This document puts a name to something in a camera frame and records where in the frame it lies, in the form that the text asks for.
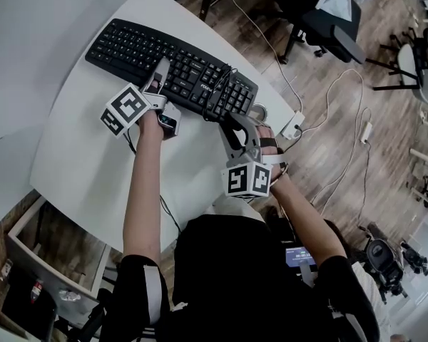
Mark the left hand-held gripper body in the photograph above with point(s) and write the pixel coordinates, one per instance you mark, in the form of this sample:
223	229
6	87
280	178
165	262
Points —
126	110

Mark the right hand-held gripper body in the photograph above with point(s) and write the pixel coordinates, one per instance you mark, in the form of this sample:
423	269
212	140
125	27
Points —
246	178

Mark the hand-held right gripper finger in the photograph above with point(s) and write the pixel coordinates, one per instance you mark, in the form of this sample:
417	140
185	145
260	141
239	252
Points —
230	144
252	130

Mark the black keyboard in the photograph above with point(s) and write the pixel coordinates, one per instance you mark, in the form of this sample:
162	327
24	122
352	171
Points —
146	52

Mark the person's left forearm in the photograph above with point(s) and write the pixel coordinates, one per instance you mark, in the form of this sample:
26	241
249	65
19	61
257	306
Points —
144	191

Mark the person's right forearm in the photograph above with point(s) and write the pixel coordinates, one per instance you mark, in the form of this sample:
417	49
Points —
306	226

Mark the person's right hand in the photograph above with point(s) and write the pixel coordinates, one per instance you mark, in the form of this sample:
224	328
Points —
276	171

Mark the person's light trouser leg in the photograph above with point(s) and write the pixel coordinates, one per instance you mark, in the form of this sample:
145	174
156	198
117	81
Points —
235	208

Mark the white power strip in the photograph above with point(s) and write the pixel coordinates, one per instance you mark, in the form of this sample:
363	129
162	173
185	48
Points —
366	132
292	125

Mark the white table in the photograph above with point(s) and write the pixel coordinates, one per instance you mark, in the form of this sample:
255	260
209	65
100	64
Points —
92	162

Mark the small screen device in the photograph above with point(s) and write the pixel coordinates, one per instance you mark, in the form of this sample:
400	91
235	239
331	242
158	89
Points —
299	256

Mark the person's torso black shirt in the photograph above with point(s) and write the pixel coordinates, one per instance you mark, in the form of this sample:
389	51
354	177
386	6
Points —
242	290

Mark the black office chair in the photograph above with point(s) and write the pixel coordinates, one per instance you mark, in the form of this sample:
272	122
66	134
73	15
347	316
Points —
328	27

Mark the dark grey side table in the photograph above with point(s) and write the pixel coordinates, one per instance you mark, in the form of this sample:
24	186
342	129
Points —
53	265

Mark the clear plastic water bottle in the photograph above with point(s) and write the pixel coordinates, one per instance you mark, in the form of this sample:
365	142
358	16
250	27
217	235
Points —
69	295
7	269

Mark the red label water bottle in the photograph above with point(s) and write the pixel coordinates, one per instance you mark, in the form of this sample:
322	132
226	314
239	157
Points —
36	290

